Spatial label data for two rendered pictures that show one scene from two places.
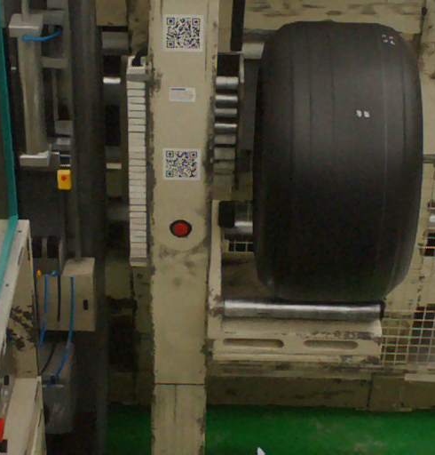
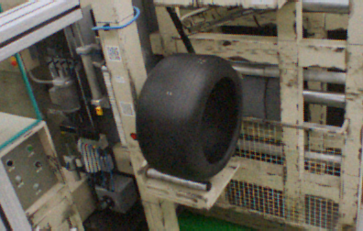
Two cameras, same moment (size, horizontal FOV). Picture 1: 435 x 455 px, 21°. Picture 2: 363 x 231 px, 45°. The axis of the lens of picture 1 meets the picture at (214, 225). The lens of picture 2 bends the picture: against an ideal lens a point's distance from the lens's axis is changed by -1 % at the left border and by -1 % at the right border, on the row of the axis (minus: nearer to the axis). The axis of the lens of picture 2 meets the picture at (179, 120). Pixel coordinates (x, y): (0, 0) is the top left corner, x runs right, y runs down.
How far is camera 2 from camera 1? 142 cm
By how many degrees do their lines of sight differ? 31
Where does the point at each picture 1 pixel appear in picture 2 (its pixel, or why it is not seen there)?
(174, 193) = (127, 121)
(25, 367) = (60, 179)
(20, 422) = (45, 199)
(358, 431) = not seen: outside the picture
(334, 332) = (187, 192)
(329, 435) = not seen: outside the picture
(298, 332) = (173, 189)
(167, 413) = (149, 214)
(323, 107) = (155, 89)
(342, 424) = not seen: outside the picture
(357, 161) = (162, 114)
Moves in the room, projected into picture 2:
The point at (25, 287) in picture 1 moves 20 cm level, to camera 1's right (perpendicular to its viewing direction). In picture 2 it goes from (49, 148) to (80, 156)
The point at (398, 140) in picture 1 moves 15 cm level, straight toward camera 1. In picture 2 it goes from (180, 106) to (154, 125)
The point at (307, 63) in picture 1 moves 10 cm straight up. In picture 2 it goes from (159, 69) to (154, 48)
